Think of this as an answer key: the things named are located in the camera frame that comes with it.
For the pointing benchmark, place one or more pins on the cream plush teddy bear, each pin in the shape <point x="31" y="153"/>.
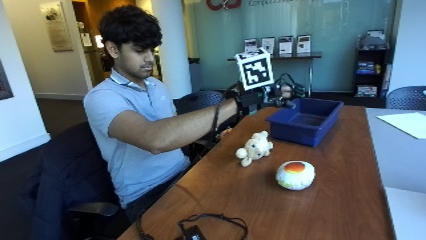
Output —
<point x="254" y="148"/>

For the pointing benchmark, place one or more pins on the dark framed picture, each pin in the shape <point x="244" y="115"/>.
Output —
<point x="4" y="83"/>

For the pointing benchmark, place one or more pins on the wall poster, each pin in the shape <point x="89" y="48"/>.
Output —
<point x="56" y="26"/>

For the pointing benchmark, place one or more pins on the framed brochure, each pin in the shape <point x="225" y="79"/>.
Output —
<point x="303" y="44"/>
<point x="250" y="45"/>
<point x="285" y="46"/>
<point x="267" y="45"/>

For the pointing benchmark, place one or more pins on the black bookshelf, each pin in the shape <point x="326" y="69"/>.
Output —
<point x="370" y="70"/>

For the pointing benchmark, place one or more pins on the white marker cube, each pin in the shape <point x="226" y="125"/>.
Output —
<point x="254" y="69"/>

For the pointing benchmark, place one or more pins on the dark mesh chair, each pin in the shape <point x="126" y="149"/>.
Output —
<point x="197" y="101"/>
<point x="407" y="98"/>

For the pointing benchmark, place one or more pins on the black office chair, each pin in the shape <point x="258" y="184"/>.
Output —
<point x="84" y="200"/>

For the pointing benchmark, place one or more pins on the blue plastic bin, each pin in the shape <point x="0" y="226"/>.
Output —
<point x="303" y="123"/>

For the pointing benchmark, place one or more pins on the white round plush toy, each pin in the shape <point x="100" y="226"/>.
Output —
<point x="294" y="175"/>

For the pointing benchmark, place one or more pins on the dark jacket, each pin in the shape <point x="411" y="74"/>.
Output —
<point x="66" y="180"/>

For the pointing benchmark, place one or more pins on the small black device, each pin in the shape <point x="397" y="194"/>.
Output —
<point x="193" y="233"/>

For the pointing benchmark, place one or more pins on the the person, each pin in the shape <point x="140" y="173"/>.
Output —
<point x="133" y="126"/>

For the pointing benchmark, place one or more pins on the narrow wall shelf table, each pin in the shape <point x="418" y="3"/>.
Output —
<point x="287" y="61"/>

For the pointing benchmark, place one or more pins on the white paper sheet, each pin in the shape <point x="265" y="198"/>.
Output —
<point x="406" y="124"/>

